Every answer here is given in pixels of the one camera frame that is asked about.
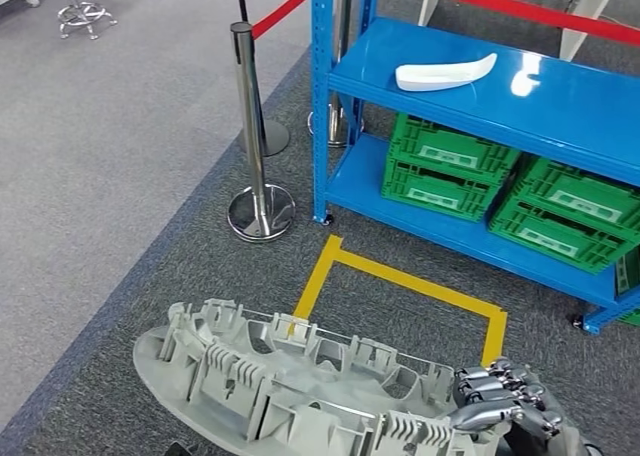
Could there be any white panel desk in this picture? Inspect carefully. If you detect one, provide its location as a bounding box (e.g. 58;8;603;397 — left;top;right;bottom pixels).
417;0;626;62

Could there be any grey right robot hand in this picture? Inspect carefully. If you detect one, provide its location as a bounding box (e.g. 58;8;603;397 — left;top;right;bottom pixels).
447;356;596;456

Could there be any green plastic crate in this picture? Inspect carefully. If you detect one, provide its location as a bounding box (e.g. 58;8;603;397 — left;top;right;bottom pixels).
488;154;640;275
614;246;640;328
380;113;522;224

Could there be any yellow floor tape square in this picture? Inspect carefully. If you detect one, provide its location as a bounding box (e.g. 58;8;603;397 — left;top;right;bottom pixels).
287;234;509;369

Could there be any stool with chrome base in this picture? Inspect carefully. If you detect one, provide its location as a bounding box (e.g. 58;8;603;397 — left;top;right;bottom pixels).
56;0;119;42

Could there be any chrome stanchion post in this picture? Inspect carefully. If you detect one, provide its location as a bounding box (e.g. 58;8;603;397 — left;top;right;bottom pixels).
307;0;366;150
227;20;297;244

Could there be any stanchion with dark post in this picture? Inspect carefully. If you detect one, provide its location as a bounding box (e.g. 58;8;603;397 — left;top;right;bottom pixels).
233;0;291;158

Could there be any red barrier belt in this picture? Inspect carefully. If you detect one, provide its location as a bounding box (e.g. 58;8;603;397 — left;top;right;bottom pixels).
251;0;312;42
380;0;640;49

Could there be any blue metal shelf rack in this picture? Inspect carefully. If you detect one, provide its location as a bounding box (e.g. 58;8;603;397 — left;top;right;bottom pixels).
309;0;640;336

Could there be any grey plastic wheel hubcap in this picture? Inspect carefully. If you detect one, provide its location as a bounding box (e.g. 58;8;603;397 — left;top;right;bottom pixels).
132;298;516;456

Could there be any white curved plastic part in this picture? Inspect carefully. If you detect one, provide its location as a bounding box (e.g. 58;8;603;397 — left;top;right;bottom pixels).
395;52;499;93

